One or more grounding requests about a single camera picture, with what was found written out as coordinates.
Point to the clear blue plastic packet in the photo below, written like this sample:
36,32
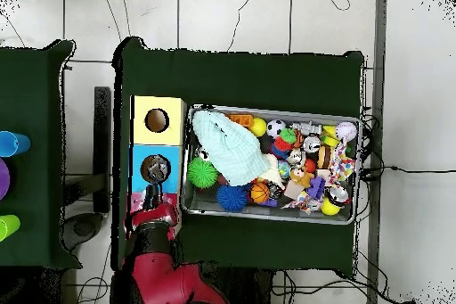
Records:
156,174

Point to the mint green waffle cloth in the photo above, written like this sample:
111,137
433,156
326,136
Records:
231,154

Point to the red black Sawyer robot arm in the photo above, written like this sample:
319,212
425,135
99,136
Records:
160,275

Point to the wooden box with three holes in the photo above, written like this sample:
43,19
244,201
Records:
140,138

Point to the green spiky rubber ball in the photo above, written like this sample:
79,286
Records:
202,172

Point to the dark grey round base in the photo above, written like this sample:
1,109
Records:
83,229

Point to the black upright panel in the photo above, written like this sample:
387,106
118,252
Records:
102,140

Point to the blue spiky rubber ball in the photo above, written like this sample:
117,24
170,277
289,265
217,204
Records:
232,197

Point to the small orange basketball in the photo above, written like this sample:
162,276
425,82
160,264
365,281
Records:
260,192

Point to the orange plastic brick toy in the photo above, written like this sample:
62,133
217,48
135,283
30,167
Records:
242,120

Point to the yellow plastic ball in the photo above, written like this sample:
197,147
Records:
258,127

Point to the small soccer ball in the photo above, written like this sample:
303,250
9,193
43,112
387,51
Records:
276,128

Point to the dark green tablecloth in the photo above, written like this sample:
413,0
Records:
231,79
35,86

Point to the green spiky creature toy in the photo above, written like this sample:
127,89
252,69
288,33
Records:
288,135

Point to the green plastic cup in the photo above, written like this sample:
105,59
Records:
9,226

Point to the brown plush monkey toy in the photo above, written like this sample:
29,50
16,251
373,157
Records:
302,177

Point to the purple plastic bowl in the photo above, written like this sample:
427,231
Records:
3,179

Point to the blue plastic cup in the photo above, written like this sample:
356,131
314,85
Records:
12,143

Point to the white baseball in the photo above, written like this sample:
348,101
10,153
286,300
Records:
346,131

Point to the grey metal bar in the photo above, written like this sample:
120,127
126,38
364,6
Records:
380,33

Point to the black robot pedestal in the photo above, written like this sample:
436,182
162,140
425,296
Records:
249,286

